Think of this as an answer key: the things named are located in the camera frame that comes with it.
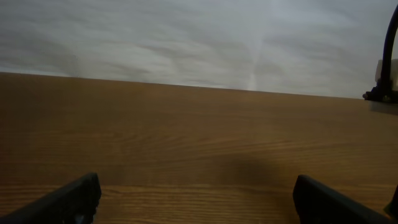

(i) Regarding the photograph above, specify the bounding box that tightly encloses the black cable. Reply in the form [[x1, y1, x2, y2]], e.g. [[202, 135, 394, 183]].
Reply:
[[379, 4, 398, 94]]

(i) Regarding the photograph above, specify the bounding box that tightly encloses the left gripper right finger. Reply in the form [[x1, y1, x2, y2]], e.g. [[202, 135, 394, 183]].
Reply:
[[292, 174, 393, 224]]

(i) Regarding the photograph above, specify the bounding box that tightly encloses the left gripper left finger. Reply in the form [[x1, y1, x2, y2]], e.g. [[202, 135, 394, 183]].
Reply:
[[0, 172, 102, 224]]

